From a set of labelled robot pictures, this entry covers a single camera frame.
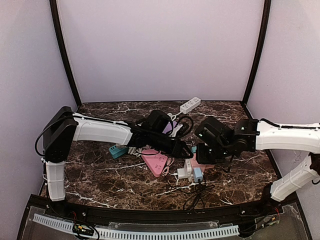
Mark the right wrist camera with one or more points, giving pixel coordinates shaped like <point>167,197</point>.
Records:
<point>210,129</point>

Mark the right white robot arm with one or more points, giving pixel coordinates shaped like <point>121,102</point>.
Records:
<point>250,135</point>

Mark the pink triangular power strip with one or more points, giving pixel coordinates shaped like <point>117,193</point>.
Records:
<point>155,161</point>

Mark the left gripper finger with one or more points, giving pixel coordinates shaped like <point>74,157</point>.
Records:
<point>184,147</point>
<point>182,154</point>

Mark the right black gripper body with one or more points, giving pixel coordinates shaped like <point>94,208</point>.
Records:
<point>206,152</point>

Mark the white power strip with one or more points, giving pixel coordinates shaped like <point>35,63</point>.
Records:
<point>190,105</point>

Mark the white slotted cable duct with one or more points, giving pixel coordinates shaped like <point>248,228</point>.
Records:
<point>126,231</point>

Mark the black frame right post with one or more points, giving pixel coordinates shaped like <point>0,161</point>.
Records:
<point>258,51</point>

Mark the pink charger plug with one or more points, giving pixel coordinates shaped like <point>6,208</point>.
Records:
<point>194,149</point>

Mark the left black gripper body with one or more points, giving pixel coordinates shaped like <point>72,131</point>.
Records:
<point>176,145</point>

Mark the white usb charger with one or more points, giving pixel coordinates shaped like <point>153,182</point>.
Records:
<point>184,173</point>

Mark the black frame post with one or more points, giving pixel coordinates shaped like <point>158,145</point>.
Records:
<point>63,51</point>
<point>258,51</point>

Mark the teal power strip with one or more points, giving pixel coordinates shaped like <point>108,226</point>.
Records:
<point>117,152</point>

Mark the small circuit board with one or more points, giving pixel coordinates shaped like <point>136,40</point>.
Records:
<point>82,230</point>

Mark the light blue charger plug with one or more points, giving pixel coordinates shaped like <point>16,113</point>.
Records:
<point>197,174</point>

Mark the black frame left post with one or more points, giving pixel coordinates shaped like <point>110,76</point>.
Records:
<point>63,51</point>

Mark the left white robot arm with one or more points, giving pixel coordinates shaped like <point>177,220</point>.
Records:
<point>67,127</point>

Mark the pink white cube adapter cluster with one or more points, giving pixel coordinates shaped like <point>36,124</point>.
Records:
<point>192,170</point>

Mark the purple power strip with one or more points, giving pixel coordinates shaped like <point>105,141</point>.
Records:
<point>168,127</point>

